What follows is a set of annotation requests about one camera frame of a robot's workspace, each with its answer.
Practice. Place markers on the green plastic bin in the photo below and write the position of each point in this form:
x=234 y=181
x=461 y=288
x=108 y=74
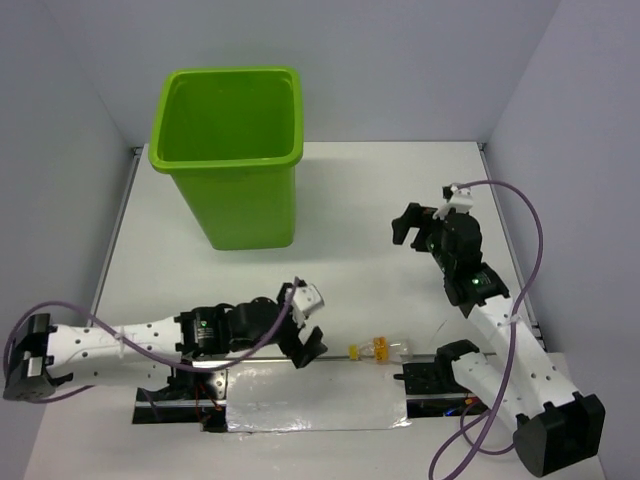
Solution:
x=230 y=138

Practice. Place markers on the silver foil sheet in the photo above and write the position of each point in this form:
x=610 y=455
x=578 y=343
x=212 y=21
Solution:
x=337 y=395

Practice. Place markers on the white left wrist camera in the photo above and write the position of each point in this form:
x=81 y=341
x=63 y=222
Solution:
x=306 y=301

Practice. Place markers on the clear bottle yellow cap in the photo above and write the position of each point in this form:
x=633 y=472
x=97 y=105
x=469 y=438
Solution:
x=381 y=351

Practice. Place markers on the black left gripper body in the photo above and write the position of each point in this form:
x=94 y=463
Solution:
x=288 y=336

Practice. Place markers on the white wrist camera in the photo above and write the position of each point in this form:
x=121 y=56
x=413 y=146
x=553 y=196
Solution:
x=306 y=301
x=457 y=199

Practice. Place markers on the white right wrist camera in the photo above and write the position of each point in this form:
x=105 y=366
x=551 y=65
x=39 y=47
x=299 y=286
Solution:
x=457 y=199

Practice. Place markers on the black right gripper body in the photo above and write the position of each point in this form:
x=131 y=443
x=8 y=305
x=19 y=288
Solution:
x=443 y=257

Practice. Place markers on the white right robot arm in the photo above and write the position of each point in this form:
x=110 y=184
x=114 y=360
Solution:
x=552 y=424

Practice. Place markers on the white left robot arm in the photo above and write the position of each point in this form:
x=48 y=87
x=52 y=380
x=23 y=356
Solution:
x=44 y=362

